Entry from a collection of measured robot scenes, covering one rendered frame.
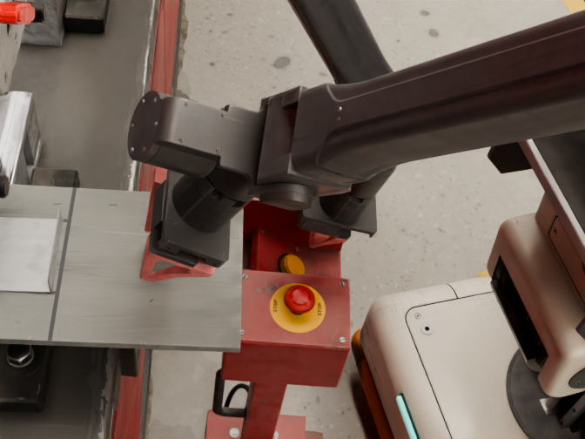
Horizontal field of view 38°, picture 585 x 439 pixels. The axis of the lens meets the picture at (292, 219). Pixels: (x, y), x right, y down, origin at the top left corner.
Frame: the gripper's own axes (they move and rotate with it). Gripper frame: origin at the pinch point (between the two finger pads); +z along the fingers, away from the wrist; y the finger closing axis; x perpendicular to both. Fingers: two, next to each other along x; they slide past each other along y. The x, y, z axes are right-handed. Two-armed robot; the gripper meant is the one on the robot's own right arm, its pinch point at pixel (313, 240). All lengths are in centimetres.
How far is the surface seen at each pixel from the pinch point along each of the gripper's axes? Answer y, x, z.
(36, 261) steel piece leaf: 35.0, 19.8, -14.1
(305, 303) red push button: 1.9, 11.4, -2.4
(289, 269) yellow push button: 1.4, 1.9, 5.4
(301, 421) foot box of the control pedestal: -23, -1, 63
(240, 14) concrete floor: -9, -132, 81
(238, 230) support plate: 15.9, 14.0, -18.6
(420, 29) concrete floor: -62, -133, 67
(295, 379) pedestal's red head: -1.4, 15.9, 9.9
